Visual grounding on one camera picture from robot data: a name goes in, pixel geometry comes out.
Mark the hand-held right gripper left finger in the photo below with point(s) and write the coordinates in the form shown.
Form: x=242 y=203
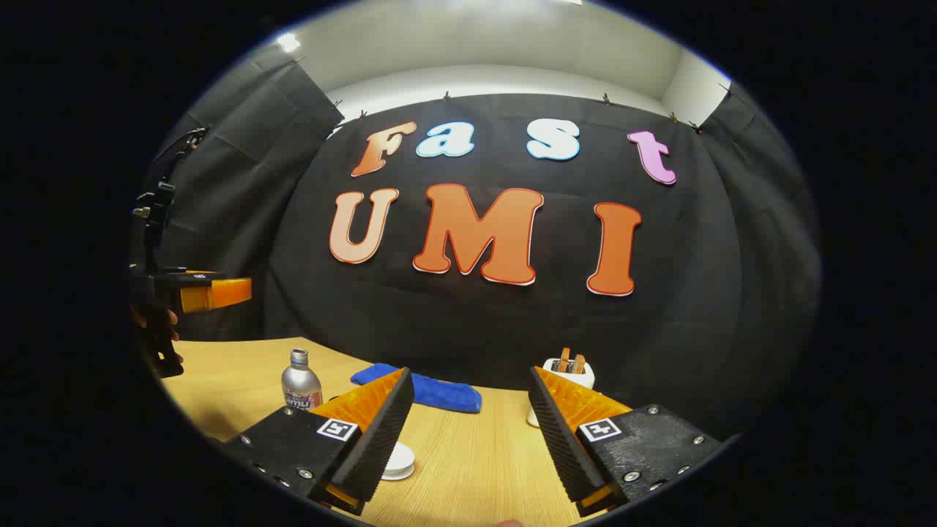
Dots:
x=381 y=439

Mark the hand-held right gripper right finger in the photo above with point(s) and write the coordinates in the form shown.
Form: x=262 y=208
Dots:
x=560 y=439

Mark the white saucer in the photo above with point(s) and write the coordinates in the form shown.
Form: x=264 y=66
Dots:
x=399 y=476

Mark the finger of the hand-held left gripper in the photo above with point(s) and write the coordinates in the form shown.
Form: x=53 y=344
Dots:
x=219 y=293

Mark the toasted bread slice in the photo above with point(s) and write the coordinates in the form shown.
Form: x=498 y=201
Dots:
x=564 y=360
x=579 y=364

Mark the blue folded towel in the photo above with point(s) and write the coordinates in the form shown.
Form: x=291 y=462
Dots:
x=439 y=391

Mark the silver water bottle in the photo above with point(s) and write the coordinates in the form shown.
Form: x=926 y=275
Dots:
x=300 y=384

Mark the white toaster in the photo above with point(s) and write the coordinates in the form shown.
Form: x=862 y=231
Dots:
x=578 y=379

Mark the white teacup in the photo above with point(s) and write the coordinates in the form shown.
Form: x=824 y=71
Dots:
x=410 y=461

